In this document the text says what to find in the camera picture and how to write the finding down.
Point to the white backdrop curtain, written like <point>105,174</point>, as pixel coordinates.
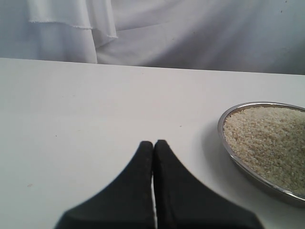
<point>226,35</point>

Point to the round steel rice tray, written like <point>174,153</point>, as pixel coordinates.
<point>266,142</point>

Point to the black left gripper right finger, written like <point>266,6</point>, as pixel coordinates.
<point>183,202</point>

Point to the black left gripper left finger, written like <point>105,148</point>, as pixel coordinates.
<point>126,203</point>

